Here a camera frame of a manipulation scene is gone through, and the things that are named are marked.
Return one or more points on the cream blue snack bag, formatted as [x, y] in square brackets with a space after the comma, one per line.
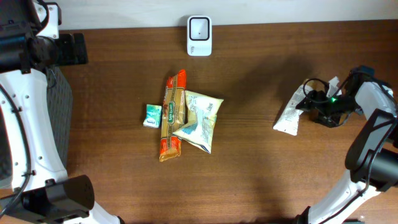
[202, 116]

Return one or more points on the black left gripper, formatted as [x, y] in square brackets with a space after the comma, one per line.
[71, 48]

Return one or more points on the white barcode scanner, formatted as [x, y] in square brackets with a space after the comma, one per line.
[199, 36]

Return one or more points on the orange San Remo pasta pack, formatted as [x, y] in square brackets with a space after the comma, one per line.
[173, 116]

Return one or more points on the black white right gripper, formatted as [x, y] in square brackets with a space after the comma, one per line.
[319, 106]

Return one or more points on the small teal tissue pack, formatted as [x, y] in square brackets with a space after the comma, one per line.
[153, 116]

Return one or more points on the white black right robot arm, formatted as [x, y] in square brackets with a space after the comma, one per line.
[370, 169]

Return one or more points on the leaf pattern cream tube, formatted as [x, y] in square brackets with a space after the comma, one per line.
[288, 121]

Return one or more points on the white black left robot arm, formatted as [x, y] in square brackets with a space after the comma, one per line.
[68, 201]

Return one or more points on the grey plastic basket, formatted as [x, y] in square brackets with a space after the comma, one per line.
[36, 109]

